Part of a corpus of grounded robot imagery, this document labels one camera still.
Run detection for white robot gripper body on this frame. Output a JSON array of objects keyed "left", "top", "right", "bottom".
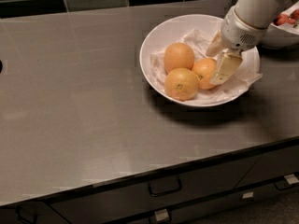
[{"left": 221, "top": 7, "right": 267, "bottom": 51}]

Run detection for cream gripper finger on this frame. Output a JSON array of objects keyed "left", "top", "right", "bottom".
[
  {"left": 210, "top": 52, "right": 243, "bottom": 85},
  {"left": 206, "top": 30, "right": 225, "bottom": 57}
]

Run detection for orange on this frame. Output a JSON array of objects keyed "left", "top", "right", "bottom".
[
  {"left": 192, "top": 58, "right": 216, "bottom": 90},
  {"left": 164, "top": 43, "right": 195, "bottom": 73},
  {"left": 164, "top": 68, "right": 198, "bottom": 101}
]

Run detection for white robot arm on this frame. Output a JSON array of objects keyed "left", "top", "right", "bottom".
[{"left": 206, "top": 0, "right": 298, "bottom": 85}]

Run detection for white paper napkin in bowl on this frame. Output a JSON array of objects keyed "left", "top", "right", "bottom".
[{"left": 142, "top": 30, "right": 263, "bottom": 107}]

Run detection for white bowl with oranges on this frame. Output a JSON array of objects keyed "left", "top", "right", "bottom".
[{"left": 138, "top": 13, "right": 261, "bottom": 108}]

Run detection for white bowl with strawberries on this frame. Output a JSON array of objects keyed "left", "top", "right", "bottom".
[{"left": 260, "top": 1, "right": 299, "bottom": 49}]

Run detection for red strawberries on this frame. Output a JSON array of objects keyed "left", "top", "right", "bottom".
[{"left": 273, "top": 9, "right": 299, "bottom": 27}]

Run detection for dark upper right drawer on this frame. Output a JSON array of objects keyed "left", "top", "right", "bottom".
[{"left": 237, "top": 146, "right": 299, "bottom": 188}]

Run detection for dark drawer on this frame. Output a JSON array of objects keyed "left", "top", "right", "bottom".
[
  {"left": 237, "top": 146, "right": 299, "bottom": 188},
  {"left": 126, "top": 178, "right": 298, "bottom": 224},
  {"left": 0, "top": 202, "right": 71, "bottom": 224},
  {"left": 51, "top": 157, "right": 258, "bottom": 224}
]

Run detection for dark lower drawer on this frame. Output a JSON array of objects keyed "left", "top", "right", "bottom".
[{"left": 126, "top": 178, "right": 298, "bottom": 224}]

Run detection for dark upper middle drawer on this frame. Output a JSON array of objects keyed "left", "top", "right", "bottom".
[{"left": 51, "top": 157, "right": 258, "bottom": 224}]

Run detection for dark left drawer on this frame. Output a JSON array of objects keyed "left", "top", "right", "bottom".
[{"left": 0, "top": 202, "right": 71, "bottom": 224}]

